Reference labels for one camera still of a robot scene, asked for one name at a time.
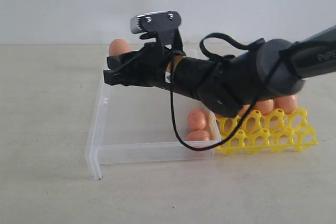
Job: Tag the brown egg third row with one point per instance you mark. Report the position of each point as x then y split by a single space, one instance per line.
244 109

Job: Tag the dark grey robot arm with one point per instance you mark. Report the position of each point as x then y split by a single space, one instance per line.
224 84

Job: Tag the yellow plastic egg tray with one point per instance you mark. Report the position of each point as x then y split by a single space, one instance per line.
274 132

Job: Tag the brown egg second row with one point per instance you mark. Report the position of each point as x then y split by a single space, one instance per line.
265 107

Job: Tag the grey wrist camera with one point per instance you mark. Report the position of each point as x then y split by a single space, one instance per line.
161 25

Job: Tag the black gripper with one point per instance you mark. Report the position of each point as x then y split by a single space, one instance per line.
150 67

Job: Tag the clear plastic tray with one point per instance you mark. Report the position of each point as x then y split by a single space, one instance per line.
133 124

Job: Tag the brown egg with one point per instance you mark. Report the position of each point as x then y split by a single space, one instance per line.
118 47
196 119
198 139
288 103

